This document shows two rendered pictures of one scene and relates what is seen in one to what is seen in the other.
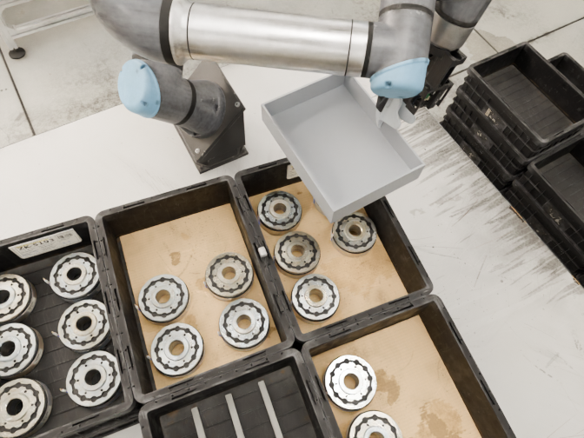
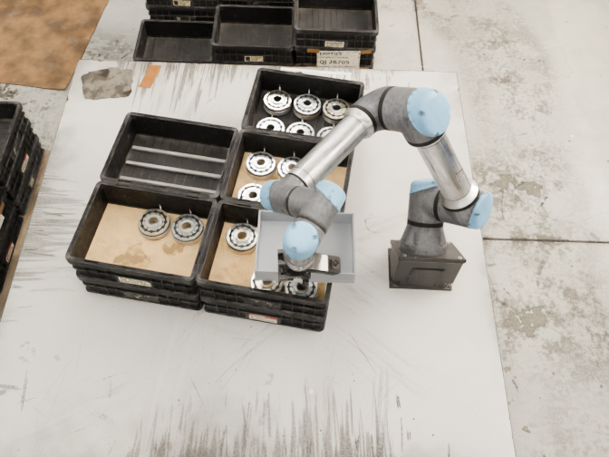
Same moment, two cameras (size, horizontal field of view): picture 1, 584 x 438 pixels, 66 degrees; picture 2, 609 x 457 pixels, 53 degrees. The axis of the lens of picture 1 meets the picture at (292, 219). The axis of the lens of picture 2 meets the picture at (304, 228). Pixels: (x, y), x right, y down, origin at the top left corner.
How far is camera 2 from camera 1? 150 cm
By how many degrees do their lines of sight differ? 52
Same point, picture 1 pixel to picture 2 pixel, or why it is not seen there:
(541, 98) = not seen: outside the picture
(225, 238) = not seen: hidden behind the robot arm
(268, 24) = (326, 140)
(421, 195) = (280, 393)
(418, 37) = (277, 191)
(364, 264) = (245, 280)
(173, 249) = not seen: hidden behind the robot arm
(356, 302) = (225, 261)
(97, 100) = (597, 303)
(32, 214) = (405, 151)
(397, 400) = (162, 249)
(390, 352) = (186, 261)
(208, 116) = (405, 237)
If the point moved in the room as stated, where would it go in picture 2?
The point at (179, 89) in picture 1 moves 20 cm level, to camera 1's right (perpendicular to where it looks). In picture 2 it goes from (420, 209) to (384, 254)
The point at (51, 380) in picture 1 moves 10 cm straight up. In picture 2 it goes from (284, 118) to (284, 99)
